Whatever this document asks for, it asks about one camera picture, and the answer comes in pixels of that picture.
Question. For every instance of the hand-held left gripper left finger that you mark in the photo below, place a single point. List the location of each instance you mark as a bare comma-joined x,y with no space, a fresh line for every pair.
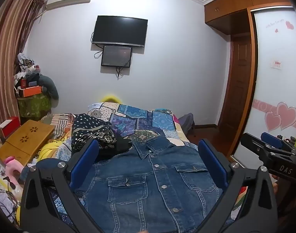
86,160

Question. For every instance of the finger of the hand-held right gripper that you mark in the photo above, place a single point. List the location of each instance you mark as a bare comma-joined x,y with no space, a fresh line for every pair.
254,143
271,139

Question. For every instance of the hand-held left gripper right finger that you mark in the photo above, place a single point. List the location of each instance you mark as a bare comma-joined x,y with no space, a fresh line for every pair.
214,165

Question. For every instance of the blue denim jacket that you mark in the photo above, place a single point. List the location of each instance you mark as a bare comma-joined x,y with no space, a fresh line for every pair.
150,182

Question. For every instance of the white blue-print bedsheet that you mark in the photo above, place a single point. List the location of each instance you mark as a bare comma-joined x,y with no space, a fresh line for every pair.
63,151

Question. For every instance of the navy gold-patterned garment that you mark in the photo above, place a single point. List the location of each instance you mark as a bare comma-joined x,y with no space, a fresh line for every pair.
97,131

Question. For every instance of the yellow printed blanket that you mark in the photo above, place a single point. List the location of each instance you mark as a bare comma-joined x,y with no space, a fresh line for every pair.
49,150

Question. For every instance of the striped multicolour cloth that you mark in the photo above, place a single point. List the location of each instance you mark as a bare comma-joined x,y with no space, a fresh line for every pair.
63,123

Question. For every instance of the dark grey bag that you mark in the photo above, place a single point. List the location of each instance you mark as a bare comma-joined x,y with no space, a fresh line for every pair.
185,122

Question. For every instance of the blue patchwork quilt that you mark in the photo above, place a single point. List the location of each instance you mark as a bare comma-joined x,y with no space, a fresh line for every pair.
135,119

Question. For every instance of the yellow object behind bed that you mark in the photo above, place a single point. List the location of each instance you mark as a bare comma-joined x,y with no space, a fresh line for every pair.
111,99

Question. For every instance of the wooden folding bed table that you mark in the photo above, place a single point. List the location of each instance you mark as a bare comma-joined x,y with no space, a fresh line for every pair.
22,140

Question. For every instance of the red white door sticker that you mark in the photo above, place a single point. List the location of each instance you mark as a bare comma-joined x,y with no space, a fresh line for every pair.
276,64

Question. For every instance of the red and white box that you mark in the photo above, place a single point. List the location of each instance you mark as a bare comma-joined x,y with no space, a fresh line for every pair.
8,126

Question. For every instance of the orange box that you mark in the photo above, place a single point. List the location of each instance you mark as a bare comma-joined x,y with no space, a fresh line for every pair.
31,91

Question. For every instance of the small red box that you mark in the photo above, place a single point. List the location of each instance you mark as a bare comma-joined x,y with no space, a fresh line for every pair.
23,83

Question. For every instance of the pile of mixed cloths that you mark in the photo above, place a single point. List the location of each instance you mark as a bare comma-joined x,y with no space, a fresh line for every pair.
26,64

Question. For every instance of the wooden overhead cabinet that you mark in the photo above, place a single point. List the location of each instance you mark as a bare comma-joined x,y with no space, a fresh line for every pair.
230,7

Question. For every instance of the brown striped curtain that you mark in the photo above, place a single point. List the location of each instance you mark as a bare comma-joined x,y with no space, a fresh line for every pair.
9,43

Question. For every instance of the small black wall monitor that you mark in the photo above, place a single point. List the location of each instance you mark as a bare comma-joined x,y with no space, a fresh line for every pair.
116,55

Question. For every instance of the black wall television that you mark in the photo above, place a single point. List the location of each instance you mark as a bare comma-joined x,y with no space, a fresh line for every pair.
120,30

